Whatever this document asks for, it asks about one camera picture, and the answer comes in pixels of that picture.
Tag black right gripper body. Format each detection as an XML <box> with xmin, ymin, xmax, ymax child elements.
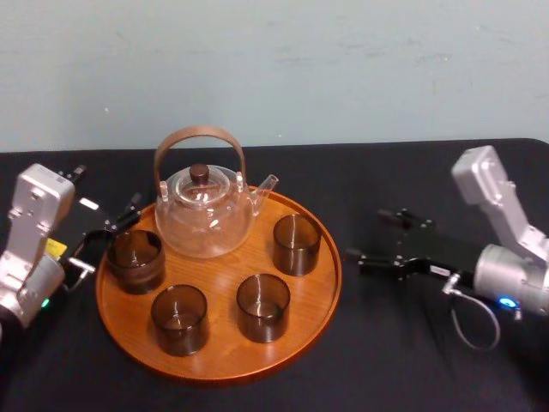
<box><xmin>395</xmin><ymin>229</ymin><xmax>484</xmax><ymax>282</ymax></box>

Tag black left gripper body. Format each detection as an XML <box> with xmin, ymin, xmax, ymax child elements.
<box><xmin>44</xmin><ymin>195</ymin><xmax>114</xmax><ymax>270</ymax></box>

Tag round wooden tray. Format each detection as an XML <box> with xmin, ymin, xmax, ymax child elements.
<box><xmin>94</xmin><ymin>186</ymin><xmax>343</xmax><ymax>381</ymax></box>

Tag smoky glass cup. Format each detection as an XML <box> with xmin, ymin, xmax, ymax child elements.
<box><xmin>273</xmin><ymin>213</ymin><xmax>322</xmax><ymax>277</ymax></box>
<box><xmin>235</xmin><ymin>273</ymin><xmax>292</xmax><ymax>344</ymax></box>
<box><xmin>106</xmin><ymin>229</ymin><xmax>166</xmax><ymax>296</ymax></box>
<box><xmin>149</xmin><ymin>284</ymin><xmax>210</xmax><ymax>357</ymax></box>

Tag glass teapot lid brown knob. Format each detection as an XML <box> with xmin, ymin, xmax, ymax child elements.
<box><xmin>176</xmin><ymin>164</ymin><xmax>232</xmax><ymax>205</ymax></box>

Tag black tablecloth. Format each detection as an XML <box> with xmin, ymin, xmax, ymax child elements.
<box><xmin>0</xmin><ymin>137</ymin><xmax>549</xmax><ymax>412</ymax></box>

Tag dark left gripper cable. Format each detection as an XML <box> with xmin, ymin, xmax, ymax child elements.
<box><xmin>63</xmin><ymin>229</ymin><xmax>115</xmax><ymax>294</ymax></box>

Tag glass teapot with wooden handle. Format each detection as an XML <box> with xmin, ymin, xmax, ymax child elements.
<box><xmin>153</xmin><ymin>124</ymin><xmax>281</xmax><ymax>260</ymax></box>

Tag grey right gripper cable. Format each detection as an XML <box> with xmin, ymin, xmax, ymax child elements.
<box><xmin>443</xmin><ymin>274</ymin><xmax>522</xmax><ymax>353</ymax></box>

